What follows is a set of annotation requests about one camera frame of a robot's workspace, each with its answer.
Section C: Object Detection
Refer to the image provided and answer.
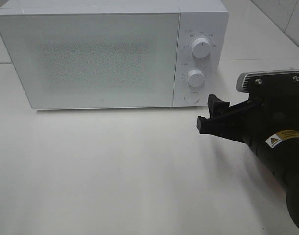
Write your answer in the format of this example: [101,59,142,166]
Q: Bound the upper white power knob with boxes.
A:
[191,36,211,59]

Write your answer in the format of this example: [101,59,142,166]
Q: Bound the white microwave door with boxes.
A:
[0,13,179,110]

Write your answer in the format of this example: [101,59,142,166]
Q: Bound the lower white timer knob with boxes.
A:
[187,69,205,88]

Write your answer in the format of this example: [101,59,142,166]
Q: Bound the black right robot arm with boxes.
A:
[197,94,299,229]

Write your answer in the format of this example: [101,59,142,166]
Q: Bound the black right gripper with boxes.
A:
[197,94,299,144]

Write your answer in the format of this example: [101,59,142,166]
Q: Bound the white microwave oven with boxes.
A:
[0,0,229,109]

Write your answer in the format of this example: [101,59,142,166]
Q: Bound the round white door button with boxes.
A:
[184,92,199,104]

